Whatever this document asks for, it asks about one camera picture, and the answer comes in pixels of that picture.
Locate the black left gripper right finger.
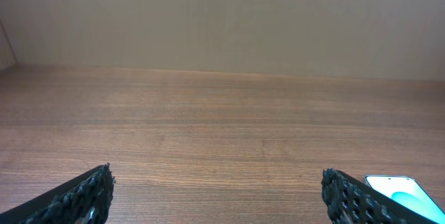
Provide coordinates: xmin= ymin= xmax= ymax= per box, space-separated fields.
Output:
xmin=321 ymin=168 xmax=436 ymax=224

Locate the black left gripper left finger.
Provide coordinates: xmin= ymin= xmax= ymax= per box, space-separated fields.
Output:
xmin=1 ymin=163 xmax=115 ymax=224

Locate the Galaxy S25 smartphone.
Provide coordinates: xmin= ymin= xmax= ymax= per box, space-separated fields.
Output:
xmin=364 ymin=175 xmax=444 ymax=224

